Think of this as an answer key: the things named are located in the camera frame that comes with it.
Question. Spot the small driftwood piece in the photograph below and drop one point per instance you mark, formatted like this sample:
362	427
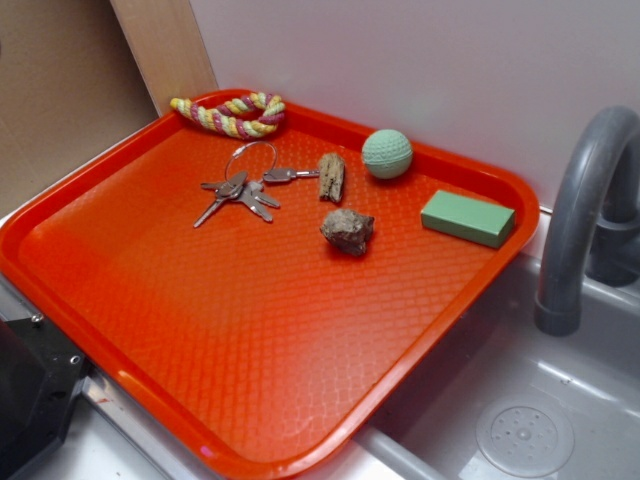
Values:
331	177

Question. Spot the grey curved faucet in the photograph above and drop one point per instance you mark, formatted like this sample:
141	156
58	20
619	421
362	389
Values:
594	227

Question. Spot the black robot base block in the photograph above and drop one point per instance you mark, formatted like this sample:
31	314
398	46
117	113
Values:
42	375

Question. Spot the brown cardboard panel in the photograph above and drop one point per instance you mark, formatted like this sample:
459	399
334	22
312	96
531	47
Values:
70	89

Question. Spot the braided colourful rope toy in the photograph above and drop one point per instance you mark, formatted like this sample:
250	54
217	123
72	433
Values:
249	117

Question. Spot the green textured ball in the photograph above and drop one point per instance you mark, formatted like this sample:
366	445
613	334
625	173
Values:
387	154

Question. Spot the orange plastic tray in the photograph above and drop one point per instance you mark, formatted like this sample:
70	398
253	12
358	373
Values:
261	347

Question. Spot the round sink drain cover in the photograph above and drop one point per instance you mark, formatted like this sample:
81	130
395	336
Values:
525	436

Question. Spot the grey plastic sink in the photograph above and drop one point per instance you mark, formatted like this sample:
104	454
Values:
426	428

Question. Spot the green rectangular block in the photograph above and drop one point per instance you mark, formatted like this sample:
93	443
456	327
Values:
470	219

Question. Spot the light wooden board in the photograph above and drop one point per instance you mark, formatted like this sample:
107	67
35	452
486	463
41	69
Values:
168	49

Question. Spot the brown rock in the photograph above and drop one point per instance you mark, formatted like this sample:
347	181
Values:
348	231

